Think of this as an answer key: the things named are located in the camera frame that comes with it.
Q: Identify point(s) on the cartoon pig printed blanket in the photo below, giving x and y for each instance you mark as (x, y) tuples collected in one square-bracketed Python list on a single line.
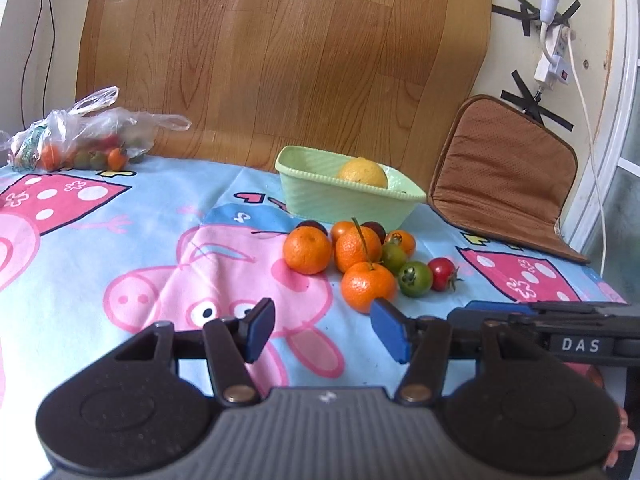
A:
[(125, 240)]

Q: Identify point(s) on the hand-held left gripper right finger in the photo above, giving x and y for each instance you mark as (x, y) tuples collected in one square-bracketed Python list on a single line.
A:
[(391, 331)]

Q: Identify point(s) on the bright green tomato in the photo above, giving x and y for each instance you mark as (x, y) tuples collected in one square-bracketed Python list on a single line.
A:
[(416, 280)]

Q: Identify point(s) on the brown seat cushion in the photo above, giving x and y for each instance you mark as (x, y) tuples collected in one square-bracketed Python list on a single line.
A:
[(500, 170)]

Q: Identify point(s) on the large orange mandarin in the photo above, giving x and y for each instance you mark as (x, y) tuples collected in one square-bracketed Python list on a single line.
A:
[(367, 287)]

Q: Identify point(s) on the orange mandarin with stem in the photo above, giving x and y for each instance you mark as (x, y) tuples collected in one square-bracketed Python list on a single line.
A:
[(356, 251)]

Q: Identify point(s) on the bagged green tomato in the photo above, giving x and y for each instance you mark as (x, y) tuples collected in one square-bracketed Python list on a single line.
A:
[(97, 160)]

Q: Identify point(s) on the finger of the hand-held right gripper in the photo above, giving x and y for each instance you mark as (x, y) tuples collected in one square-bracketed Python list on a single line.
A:
[(467, 316)]

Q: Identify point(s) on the black tape strip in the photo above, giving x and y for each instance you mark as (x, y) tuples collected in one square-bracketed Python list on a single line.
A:
[(537, 102), (520, 7), (570, 12)]

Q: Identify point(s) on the olive green tomato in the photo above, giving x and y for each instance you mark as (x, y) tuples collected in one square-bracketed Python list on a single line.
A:
[(393, 258)]

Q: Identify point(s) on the red tomato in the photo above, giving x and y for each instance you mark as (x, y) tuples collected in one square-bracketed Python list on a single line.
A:
[(442, 274)]

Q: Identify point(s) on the round orange mandarin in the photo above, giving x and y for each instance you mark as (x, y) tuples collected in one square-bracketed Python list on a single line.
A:
[(307, 251)]

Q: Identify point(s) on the yellow lemon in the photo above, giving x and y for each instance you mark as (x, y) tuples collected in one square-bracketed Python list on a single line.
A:
[(364, 172)]

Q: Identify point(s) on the light green plastic basket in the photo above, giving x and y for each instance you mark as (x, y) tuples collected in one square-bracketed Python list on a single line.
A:
[(330, 195)]

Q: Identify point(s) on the white door frame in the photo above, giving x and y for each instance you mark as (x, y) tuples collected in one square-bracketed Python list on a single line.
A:
[(617, 85)]

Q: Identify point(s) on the wood pattern sheet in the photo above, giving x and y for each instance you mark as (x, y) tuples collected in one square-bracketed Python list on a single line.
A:
[(280, 50)]

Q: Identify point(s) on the bagged orange tomato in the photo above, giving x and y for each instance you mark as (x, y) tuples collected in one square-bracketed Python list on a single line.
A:
[(116, 159)]

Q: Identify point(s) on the white plug adapter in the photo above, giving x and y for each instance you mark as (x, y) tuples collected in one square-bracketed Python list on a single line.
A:
[(550, 71)]

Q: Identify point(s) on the small orange tomato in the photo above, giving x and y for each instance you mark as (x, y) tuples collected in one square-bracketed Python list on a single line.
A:
[(342, 230), (404, 242)]

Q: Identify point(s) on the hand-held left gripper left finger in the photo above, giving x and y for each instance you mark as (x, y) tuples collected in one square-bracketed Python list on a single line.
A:
[(259, 331)]

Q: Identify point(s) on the dark purple tomato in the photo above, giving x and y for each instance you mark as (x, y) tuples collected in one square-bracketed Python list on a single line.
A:
[(311, 225), (376, 230)]

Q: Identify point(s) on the person's right hand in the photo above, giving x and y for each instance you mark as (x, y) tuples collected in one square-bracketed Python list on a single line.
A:
[(626, 430)]

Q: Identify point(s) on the clear plastic bag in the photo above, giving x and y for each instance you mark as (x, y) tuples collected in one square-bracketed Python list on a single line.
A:
[(90, 127)]

